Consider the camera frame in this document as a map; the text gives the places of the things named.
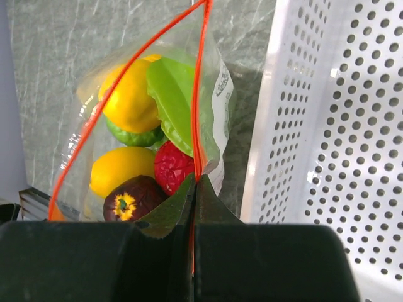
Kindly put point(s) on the green toy leaf slice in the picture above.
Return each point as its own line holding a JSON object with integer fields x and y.
{"x": 170, "y": 84}

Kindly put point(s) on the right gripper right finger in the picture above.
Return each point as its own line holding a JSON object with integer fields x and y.
{"x": 209, "y": 209}

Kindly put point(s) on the yellow toy pear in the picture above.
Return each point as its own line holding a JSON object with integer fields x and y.
{"x": 130, "y": 107}

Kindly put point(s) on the green toy vegetable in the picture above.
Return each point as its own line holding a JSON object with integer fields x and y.
{"x": 146, "y": 139}

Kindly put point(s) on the white perforated plastic basket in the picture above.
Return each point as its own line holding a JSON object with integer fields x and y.
{"x": 327, "y": 140}

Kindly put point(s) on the red toy fruit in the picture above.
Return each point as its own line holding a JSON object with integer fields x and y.
{"x": 171, "y": 167}

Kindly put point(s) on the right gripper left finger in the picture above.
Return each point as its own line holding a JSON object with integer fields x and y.
{"x": 162, "y": 220}

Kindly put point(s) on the clear orange zip bag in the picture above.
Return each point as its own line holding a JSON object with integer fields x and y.
{"x": 186, "y": 39}

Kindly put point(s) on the dark maroon toy fruit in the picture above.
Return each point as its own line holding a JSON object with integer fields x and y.
{"x": 133, "y": 199}

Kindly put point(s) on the yellow toy lemon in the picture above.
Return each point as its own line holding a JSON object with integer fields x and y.
{"x": 119, "y": 165}

